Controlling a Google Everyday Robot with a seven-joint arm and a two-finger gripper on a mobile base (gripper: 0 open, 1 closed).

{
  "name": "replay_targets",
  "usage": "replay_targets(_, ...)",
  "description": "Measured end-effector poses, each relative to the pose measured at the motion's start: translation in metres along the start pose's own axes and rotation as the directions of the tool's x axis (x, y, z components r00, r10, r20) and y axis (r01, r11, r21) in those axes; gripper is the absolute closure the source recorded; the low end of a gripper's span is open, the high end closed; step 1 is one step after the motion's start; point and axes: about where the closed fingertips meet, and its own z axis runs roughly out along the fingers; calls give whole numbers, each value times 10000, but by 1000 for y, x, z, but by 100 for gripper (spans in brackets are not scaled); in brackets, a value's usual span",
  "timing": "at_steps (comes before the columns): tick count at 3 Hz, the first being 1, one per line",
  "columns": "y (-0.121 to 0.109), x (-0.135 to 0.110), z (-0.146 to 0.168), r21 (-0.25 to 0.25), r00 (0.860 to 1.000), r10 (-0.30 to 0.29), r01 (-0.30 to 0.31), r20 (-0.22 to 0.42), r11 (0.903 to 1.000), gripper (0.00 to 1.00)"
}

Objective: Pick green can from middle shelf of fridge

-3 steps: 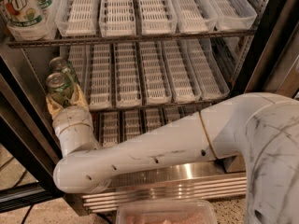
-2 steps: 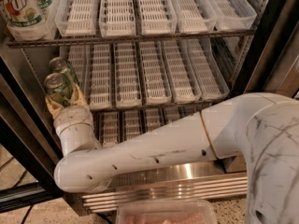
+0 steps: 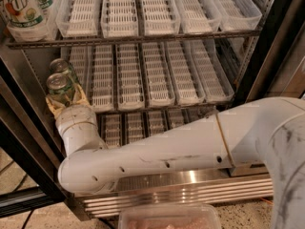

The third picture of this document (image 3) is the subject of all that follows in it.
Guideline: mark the shelf tray five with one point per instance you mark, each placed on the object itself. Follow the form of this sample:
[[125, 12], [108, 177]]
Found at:
[[238, 15], [213, 78]]

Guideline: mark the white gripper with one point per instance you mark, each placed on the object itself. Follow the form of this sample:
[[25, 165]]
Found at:
[[75, 115]]

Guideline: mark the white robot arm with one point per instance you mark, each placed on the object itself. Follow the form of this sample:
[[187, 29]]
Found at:
[[270, 131]]

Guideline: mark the middle shelf tray five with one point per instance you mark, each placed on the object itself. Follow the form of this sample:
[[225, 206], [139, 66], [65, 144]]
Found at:
[[213, 78]]

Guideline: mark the top shelf tray four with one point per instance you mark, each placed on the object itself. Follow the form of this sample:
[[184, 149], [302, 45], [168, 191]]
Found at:
[[198, 16]]

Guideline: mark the shelf tray two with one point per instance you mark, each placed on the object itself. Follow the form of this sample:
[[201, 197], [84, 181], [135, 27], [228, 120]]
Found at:
[[134, 127], [119, 18], [130, 92]]

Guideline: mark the shelf tray three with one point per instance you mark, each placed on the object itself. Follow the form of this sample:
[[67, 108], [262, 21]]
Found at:
[[160, 17], [159, 83], [157, 123]]

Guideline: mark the middle shelf tray four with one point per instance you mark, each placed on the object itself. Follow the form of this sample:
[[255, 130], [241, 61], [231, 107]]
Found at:
[[187, 89]]

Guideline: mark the top shelf tray two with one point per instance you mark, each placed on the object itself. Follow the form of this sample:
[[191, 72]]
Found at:
[[119, 18]]

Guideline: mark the middle shelf tray two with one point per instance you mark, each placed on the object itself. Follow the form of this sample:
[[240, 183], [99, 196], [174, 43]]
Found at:
[[130, 92]]

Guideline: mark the shelf tray four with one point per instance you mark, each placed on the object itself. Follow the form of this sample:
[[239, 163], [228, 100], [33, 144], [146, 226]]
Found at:
[[198, 16], [177, 118], [187, 89]]

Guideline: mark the top wire shelf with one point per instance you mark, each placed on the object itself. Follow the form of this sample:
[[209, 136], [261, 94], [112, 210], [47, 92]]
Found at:
[[99, 40]]

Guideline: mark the shelf tray one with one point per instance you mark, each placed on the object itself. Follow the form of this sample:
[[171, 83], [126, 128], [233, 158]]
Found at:
[[100, 78], [77, 18], [111, 130]]

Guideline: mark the clear plastic food container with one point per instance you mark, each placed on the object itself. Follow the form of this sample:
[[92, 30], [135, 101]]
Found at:
[[170, 216]]

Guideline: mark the stainless steel fridge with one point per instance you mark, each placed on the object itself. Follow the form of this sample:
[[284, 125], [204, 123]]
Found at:
[[271, 49]]

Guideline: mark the bottom shelf tray two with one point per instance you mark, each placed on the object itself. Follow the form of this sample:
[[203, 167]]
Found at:
[[134, 127]]

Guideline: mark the bottom shelf tray three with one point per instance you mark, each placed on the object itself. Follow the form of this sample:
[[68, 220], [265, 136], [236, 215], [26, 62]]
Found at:
[[157, 123]]

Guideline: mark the top shelf tray five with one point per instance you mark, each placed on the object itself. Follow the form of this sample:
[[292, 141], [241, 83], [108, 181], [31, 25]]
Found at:
[[238, 15]]

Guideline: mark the middle shelf tray three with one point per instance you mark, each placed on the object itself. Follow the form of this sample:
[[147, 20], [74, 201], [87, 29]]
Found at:
[[159, 83]]

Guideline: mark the middle shelf tray one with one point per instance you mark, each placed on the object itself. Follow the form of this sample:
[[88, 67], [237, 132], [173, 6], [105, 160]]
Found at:
[[100, 78]]

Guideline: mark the open fridge door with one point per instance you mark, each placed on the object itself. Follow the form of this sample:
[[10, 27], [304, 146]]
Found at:
[[27, 141]]

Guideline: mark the middle wire shelf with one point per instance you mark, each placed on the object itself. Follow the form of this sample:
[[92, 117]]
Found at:
[[225, 104]]

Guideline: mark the top shelf tray three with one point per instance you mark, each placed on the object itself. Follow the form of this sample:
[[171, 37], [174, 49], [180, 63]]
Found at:
[[160, 17]]

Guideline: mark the bottom shelf tray four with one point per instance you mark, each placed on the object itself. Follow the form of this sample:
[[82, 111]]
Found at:
[[177, 118]]

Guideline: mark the green soda can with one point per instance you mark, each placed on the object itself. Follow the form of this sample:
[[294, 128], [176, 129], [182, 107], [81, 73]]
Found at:
[[61, 88], [60, 65]]

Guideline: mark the top shelf tray one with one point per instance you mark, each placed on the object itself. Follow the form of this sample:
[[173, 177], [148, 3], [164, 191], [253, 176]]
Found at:
[[77, 18]]

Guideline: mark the bottom shelf tray one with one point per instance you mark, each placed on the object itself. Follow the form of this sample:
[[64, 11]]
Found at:
[[111, 130]]

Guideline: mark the wire shelf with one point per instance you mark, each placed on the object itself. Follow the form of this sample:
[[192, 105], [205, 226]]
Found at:
[[99, 40], [225, 104]]

